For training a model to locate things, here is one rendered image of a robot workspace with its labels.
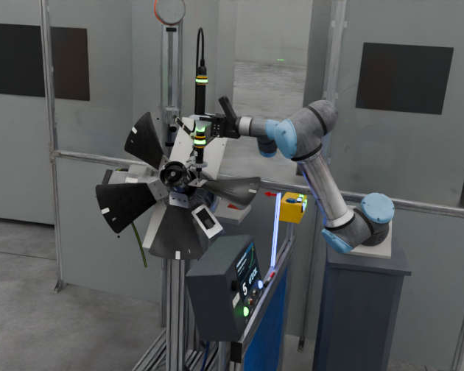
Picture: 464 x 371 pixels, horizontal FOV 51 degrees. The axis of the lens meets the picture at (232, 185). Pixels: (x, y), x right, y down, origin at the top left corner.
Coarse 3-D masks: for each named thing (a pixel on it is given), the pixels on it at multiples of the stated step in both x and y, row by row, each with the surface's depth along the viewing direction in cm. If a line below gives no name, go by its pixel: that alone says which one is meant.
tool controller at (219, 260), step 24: (216, 240) 144; (240, 240) 139; (216, 264) 126; (240, 264) 130; (192, 288) 123; (216, 288) 121; (240, 288) 128; (216, 312) 123; (240, 312) 126; (216, 336) 125; (240, 336) 125
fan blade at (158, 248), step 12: (168, 216) 200; (180, 216) 203; (168, 228) 198; (180, 228) 200; (192, 228) 204; (156, 240) 195; (168, 240) 196; (180, 240) 198; (192, 240) 201; (156, 252) 193; (168, 252) 194; (180, 252) 196; (192, 252) 198
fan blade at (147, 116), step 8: (144, 120) 220; (136, 128) 222; (144, 128) 219; (152, 128) 216; (128, 136) 225; (136, 136) 222; (144, 136) 219; (152, 136) 216; (128, 144) 226; (136, 144) 223; (144, 144) 219; (152, 144) 216; (160, 144) 213; (128, 152) 227; (136, 152) 224; (144, 152) 220; (152, 152) 216; (160, 152) 213; (144, 160) 222; (152, 160) 218; (160, 160) 214
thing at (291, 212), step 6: (288, 192) 235; (282, 198) 227; (294, 198) 228; (282, 204) 222; (288, 204) 221; (294, 204) 220; (300, 204) 221; (282, 210) 223; (288, 210) 222; (294, 210) 221; (300, 210) 221; (282, 216) 224; (288, 216) 223; (294, 216) 222; (300, 216) 224; (294, 222) 223
